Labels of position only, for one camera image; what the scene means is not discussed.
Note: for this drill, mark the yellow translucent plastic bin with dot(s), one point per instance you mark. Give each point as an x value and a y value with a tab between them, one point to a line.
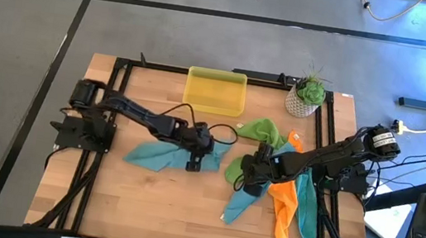
214	92

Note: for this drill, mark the green microfiber towel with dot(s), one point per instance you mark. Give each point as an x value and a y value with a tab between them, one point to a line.
261	130

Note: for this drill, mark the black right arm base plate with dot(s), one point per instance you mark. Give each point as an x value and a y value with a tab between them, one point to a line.
354	182

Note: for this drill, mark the green succulent plant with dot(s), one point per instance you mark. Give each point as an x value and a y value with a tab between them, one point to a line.
310	92

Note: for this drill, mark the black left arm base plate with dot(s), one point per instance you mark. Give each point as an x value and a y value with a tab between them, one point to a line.
76	137

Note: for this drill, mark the black aluminium table frame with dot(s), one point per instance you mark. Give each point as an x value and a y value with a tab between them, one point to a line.
153	66

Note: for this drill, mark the white triangle-patterned plant pot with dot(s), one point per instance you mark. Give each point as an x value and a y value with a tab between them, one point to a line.
296	105

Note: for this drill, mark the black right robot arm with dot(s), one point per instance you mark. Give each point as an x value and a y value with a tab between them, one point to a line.
316	154

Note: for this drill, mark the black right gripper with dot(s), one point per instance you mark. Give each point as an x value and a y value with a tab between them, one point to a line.
256	171

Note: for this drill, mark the white tablet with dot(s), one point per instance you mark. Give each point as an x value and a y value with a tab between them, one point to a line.
386	222

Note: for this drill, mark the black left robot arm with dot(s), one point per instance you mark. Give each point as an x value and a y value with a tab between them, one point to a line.
134	112

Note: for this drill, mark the light blue microfiber towel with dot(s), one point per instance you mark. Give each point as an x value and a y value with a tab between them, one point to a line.
240	206
149	156

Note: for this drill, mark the orange microfiber towel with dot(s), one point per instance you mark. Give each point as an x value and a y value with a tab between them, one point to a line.
284	204

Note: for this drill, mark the yellow power plug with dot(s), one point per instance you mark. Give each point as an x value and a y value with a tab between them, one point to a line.
399	127

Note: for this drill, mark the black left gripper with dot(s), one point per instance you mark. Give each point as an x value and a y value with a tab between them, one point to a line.
198	138

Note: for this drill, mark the dark teal microfiber towel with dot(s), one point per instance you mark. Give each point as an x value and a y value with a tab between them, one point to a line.
306	211

